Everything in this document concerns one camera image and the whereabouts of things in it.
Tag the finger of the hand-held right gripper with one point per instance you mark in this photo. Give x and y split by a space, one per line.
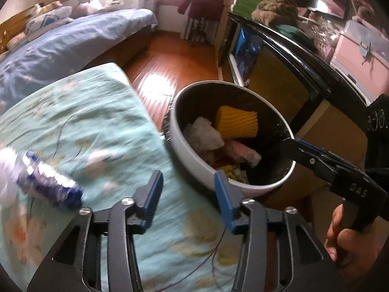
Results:
313 159

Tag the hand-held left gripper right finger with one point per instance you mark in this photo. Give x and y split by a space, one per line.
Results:
225 201

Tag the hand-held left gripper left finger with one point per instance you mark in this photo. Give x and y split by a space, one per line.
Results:
153 194

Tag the yellow packet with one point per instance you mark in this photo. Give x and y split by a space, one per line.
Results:
229 171

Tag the white bin with black bag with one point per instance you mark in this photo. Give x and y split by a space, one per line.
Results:
188 170

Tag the pink plastic bag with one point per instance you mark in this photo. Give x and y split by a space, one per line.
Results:
243 153

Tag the white foam block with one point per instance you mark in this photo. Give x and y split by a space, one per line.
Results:
203 133

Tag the yellow foam net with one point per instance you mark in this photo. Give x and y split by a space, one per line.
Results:
234 121

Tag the person's right hand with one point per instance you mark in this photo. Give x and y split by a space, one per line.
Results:
361 248

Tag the brown cardboard box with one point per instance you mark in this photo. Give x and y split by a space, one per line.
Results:
334 121

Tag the black glass cabinet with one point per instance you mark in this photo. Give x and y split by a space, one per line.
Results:
313 106

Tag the pink storage box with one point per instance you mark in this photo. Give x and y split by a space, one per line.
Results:
358 64

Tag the blue wrapper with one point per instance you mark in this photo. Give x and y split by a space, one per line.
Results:
51 182

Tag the dark green cloth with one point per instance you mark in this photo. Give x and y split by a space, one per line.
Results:
294 35

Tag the pink cloth pile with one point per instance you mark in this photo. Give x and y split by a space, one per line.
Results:
364 12

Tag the brown plush blanket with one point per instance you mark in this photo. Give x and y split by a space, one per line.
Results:
276 9

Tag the bed with blue cover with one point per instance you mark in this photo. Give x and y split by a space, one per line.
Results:
60 48

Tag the white and blue printed pillow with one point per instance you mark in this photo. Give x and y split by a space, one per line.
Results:
45 19

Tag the pale flat pillow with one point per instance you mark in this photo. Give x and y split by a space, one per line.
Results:
16 40

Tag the yellow plush toy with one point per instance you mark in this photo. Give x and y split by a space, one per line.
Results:
51 5

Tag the wooden headboard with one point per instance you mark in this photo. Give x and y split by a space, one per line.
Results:
9 30

